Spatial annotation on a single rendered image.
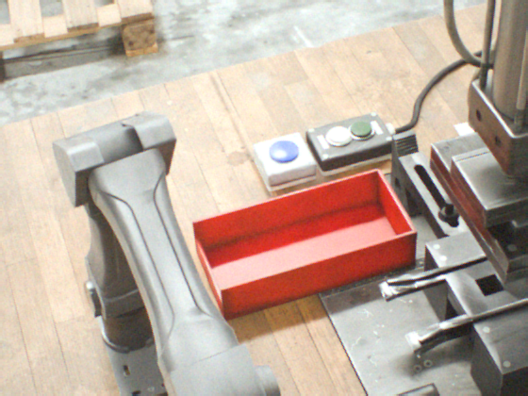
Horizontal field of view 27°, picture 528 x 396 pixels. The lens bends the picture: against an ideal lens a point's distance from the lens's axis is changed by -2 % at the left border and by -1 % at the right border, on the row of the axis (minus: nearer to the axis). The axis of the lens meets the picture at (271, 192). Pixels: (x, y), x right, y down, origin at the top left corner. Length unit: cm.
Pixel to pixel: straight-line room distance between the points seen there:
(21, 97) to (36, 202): 162
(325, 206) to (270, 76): 30
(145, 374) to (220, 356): 42
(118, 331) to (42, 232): 24
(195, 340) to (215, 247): 54
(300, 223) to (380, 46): 39
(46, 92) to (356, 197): 179
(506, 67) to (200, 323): 36
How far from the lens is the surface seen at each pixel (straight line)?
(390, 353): 133
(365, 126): 153
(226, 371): 90
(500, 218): 111
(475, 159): 114
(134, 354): 133
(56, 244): 148
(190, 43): 322
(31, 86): 317
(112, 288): 119
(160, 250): 91
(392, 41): 174
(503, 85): 103
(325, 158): 150
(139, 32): 316
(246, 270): 140
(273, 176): 148
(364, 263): 137
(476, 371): 129
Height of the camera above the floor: 197
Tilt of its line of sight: 46 degrees down
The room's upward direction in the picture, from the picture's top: 4 degrees counter-clockwise
